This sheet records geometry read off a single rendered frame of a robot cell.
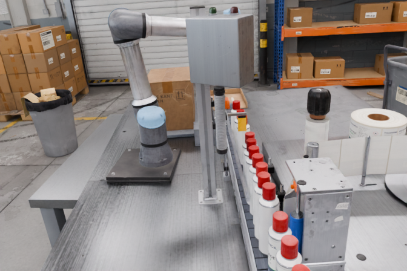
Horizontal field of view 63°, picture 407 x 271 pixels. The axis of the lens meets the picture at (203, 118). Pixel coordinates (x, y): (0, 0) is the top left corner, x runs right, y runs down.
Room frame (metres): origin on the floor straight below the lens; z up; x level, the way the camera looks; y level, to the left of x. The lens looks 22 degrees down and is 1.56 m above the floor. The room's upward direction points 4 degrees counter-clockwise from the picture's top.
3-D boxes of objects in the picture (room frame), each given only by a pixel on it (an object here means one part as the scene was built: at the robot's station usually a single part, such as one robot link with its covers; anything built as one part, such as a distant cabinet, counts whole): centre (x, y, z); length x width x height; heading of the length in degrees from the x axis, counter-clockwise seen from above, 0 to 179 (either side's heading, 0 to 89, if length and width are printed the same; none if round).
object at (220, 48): (0.96, -0.07, 1.38); 0.17 x 0.10 x 0.19; 55
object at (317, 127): (1.15, -0.43, 1.03); 0.09 x 0.09 x 0.30
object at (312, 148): (0.93, -0.34, 0.97); 0.05 x 0.05 x 0.19
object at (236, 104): (1.34, -0.15, 0.98); 0.05 x 0.05 x 0.20
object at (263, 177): (0.75, -0.15, 0.98); 0.05 x 0.05 x 0.20
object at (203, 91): (1.03, 0.00, 1.16); 0.04 x 0.04 x 0.67; 0
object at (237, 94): (2.07, -0.15, 0.85); 0.30 x 0.26 x 0.04; 0
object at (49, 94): (3.30, 1.60, 0.50); 0.42 x 0.41 x 0.28; 173
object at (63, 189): (1.48, 0.20, 0.81); 0.90 x 0.90 x 0.04; 83
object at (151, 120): (1.32, 0.22, 1.02); 0.13 x 0.12 x 0.14; 15
